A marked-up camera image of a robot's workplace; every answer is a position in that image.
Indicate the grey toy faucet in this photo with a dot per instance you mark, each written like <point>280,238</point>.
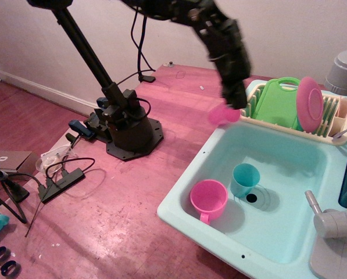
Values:
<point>330,223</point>

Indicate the grey cardboard box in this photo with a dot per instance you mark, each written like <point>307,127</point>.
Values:
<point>23,162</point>

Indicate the grey spoon in rack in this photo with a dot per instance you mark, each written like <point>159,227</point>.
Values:
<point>339,134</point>

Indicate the teal cup in sink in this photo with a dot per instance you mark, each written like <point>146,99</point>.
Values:
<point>245,177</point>

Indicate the grey cylinder container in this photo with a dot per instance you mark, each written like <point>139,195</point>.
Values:
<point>336,80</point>

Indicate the small pink tumbler cup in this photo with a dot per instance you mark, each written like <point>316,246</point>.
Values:
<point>222,114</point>

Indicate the rubber band on table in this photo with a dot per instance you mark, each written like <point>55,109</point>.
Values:
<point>180,74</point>

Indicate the clear plastic bag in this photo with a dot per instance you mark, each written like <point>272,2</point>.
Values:
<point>51,161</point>

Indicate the pink mug with handle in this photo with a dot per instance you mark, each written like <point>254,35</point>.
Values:
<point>209,198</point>

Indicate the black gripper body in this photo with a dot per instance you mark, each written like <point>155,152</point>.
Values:
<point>227,51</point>

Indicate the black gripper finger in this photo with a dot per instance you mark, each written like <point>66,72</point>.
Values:
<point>234,94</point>

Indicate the cream dish rack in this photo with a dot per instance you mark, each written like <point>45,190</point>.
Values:
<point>334,116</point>

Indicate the black power adapter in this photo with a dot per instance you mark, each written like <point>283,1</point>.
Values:
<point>15,191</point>

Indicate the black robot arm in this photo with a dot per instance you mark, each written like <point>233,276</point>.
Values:
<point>122,122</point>

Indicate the blue clamp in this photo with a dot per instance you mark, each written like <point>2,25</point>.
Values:
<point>76,126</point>

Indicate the black usb hub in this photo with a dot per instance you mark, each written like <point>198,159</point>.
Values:
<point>52,188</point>

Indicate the green cutting board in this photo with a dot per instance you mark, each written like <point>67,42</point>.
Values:
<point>277,103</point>

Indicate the light teal toy sink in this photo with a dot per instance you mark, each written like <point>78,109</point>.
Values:
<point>271,233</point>

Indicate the pink plate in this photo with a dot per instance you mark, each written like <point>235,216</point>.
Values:
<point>309,104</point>

